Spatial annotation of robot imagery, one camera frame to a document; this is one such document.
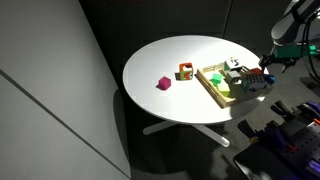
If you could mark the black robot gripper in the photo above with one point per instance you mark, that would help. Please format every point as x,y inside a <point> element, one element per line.
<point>275,60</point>

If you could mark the blue block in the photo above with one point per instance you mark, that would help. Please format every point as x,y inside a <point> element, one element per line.
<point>270,79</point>

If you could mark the orange block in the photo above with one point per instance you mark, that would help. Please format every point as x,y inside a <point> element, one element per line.
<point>256,70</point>

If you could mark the yellow-green block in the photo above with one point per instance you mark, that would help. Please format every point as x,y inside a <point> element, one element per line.
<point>225,91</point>

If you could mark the wooden tray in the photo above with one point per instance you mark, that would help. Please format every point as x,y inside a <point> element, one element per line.
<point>230,100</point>

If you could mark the black white patterned cube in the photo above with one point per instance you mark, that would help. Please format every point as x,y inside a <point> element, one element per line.
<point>254,82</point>

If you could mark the white cube with black marks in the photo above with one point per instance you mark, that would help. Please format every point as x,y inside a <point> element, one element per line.
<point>233,64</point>

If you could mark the grey green cube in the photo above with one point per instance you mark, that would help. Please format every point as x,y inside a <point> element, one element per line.
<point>233,76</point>

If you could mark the black clamp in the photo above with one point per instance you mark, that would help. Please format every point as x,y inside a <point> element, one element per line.
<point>282,108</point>

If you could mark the orange green picture cube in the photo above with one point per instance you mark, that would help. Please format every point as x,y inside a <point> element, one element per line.
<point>185,71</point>

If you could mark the white table base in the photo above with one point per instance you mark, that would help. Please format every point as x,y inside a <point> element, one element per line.
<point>213,135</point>

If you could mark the black perforated board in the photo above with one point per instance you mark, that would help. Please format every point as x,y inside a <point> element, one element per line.
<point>305,150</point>

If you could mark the magenta cube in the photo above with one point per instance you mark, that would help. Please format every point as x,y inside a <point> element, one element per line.
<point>164,83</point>

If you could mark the grey padded stool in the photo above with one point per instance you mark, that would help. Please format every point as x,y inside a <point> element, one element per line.
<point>256,165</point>

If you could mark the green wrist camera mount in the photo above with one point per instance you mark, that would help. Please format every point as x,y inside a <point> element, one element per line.
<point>293,51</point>

